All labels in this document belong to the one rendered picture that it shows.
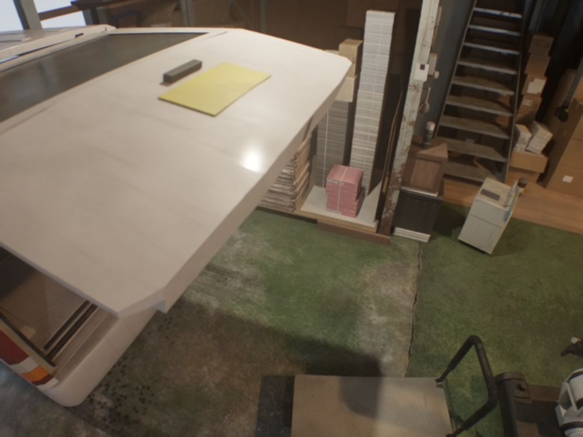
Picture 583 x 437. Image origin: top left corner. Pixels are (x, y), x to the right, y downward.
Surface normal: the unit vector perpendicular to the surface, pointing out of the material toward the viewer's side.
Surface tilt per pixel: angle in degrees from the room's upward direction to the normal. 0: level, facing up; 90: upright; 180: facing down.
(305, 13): 90
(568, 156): 90
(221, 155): 10
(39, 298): 0
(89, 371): 86
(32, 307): 0
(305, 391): 0
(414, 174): 90
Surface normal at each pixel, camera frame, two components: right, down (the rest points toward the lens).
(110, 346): 0.91, 0.21
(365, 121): -0.35, 0.61
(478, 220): -0.63, 0.50
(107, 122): 0.15, -0.68
